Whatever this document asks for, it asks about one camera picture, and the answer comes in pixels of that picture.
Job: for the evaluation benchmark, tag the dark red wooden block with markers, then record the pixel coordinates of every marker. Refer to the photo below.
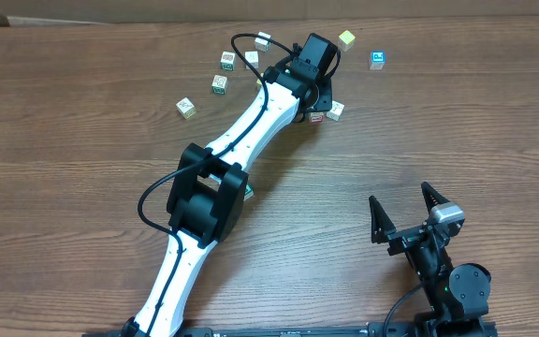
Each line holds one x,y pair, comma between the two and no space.
252,59

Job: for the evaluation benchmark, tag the far blue wooden block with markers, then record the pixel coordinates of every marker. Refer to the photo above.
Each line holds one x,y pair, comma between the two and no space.
378,60

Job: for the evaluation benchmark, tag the pale yellow top block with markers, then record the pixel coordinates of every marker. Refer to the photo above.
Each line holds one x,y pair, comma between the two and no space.
258,83

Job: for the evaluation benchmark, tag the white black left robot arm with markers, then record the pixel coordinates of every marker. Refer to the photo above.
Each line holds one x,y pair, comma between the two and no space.
210,186

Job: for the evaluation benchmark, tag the yellow S wooden block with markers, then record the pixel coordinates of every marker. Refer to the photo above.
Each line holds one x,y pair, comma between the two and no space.
186,108

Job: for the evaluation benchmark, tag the red K wooden block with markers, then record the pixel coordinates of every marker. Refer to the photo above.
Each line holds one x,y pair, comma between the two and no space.
316,117

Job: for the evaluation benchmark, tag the green top wooden block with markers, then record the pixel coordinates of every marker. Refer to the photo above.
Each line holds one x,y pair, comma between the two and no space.
249,192

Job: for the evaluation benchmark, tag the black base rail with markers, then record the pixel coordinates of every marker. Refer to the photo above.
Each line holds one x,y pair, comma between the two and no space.
288,332

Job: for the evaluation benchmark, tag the green framed wooden block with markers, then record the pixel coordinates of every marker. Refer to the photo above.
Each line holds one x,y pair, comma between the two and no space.
219,84

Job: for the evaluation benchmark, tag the far yellow wooden block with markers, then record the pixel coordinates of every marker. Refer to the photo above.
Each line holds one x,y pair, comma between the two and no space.
346,40

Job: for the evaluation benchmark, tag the green B wooden block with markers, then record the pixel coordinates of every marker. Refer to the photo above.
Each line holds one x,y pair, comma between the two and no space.
227,61

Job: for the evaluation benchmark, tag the teal J wooden block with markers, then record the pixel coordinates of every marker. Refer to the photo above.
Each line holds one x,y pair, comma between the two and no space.
262,41

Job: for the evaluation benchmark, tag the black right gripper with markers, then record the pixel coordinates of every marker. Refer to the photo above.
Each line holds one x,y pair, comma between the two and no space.
410,234

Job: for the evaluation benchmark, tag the blue T wooden block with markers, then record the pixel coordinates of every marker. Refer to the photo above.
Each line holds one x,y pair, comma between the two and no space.
336,111

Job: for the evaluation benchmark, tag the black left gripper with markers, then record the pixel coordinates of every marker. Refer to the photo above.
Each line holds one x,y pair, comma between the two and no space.
323,100

